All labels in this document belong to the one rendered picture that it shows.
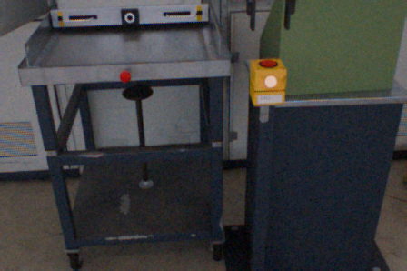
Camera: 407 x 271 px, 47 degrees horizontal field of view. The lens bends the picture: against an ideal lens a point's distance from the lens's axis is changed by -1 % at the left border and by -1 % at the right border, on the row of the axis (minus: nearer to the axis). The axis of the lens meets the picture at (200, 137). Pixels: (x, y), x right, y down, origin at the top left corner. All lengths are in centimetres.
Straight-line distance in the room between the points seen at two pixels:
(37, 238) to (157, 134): 71
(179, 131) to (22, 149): 75
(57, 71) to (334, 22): 80
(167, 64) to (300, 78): 39
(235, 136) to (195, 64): 94
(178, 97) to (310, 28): 99
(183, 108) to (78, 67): 89
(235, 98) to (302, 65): 85
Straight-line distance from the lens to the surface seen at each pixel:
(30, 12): 201
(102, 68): 143
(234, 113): 224
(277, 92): 123
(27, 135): 236
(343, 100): 144
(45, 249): 208
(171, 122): 226
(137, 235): 179
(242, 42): 211
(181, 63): 141
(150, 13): 170
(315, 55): 140
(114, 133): 230
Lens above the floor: 135
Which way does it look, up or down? 30 degrees down
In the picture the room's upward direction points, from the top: 1 degrees counter-clockwise
